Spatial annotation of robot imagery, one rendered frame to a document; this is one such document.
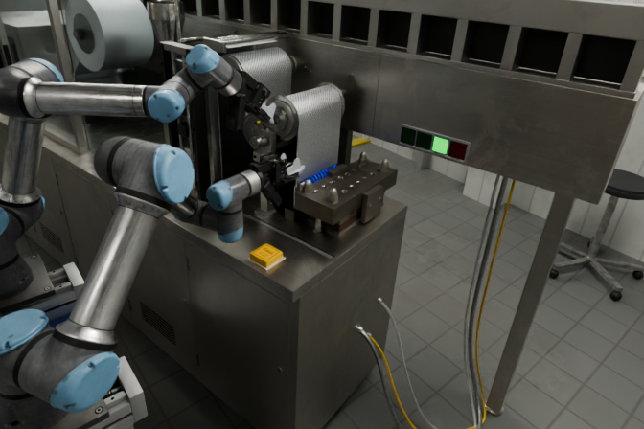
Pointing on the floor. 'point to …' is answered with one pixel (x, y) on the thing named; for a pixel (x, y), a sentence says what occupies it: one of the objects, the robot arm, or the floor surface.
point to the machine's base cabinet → (234, 309)
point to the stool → (626, 185)
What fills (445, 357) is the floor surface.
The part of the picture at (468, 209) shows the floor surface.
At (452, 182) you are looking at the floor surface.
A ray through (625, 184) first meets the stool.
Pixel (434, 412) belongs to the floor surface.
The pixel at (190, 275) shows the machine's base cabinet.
